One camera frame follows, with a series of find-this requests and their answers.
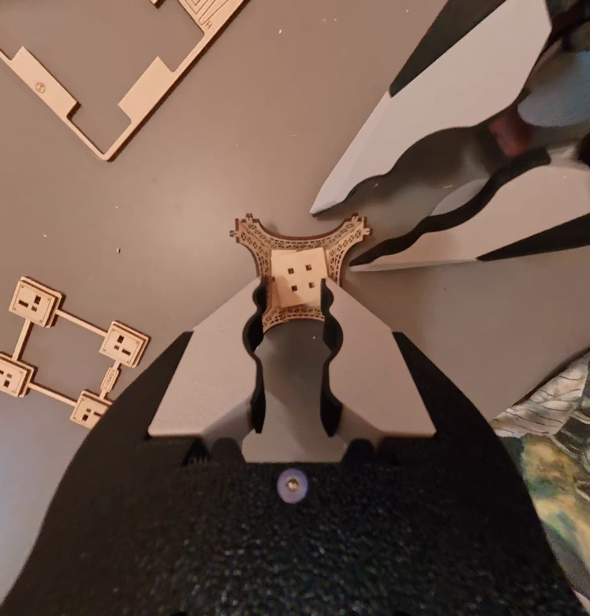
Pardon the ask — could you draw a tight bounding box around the wooden lattice tower base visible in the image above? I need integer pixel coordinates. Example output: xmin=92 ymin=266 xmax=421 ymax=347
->
xmin=230 ymin=213 xmax=372 ymax=335

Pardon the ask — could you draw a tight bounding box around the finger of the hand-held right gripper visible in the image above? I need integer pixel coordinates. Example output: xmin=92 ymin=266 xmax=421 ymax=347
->
xmin=349 ymin=148 xmax=590 ymax=272
xmin=309 ymin=0 xmax=554 ymax=216

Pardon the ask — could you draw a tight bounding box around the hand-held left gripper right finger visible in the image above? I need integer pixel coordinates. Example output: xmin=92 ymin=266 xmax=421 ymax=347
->
xmin=320 ymin=278 xmax=438 ymax=447

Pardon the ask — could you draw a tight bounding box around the wooden sheet with large cutout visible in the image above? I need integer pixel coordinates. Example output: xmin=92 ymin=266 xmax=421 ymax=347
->
xmin=0 ymin=0 xmax=250 ymax=162

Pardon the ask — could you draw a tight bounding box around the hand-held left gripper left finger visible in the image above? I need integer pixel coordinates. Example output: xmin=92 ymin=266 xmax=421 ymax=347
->
xmin=148 ymin=278 xmax=268 ymax=447

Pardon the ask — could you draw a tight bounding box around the printed cloth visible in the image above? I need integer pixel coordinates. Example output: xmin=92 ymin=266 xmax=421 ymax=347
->
xmin=490 ymin=342 xmax=590 ymax=616

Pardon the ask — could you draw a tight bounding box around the wooden four-pad square frame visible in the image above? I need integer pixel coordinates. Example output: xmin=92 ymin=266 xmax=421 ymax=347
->
xmin=0 ymin=277 xmax=150 ymax=430

